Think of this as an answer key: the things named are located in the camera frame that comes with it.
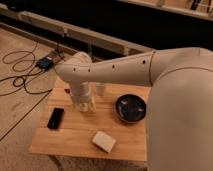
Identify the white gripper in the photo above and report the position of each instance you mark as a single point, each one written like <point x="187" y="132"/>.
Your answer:
<point x="81" y="94"/>

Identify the black bowl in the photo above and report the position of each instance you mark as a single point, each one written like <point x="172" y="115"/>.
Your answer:
<point x="130" y="108"/>

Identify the white sponge block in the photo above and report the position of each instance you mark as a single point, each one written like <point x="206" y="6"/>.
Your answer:
<point x="104" y="141"/>

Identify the clear plastic bottle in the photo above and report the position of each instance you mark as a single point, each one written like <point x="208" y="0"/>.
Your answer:
<point x="83" y="107"/>

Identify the blue power box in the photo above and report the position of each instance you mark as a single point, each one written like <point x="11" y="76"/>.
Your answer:
<point x="44" y="63"/>

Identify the small red object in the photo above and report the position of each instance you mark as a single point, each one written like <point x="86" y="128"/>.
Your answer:
<point x="67" y="90"/>

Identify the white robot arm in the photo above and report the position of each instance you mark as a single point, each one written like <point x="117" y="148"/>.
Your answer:
<point x="179" y="119"/>

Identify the white paper cup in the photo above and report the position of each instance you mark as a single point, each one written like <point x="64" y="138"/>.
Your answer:
<point x="100" y="89"/>

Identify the wooden table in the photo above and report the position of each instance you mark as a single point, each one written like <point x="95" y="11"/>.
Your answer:
<point x="76" y="130"/>

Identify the black rectangular remote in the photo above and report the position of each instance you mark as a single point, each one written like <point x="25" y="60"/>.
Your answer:
<point x="55" y="118"/>

